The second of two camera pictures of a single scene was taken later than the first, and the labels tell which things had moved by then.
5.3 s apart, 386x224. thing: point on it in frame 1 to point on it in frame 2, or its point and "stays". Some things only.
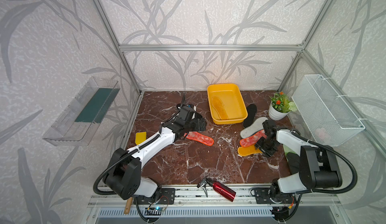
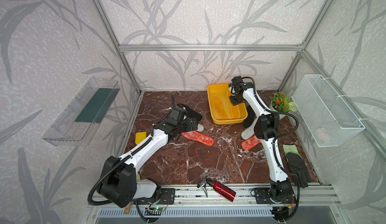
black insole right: [252, 110] stays
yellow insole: [217, 104] stays
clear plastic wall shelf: [77, 126] stays
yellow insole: [247, 150] to [235, 109]
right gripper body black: [267, 148] to [235, 99]
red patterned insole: [196, 136] stays
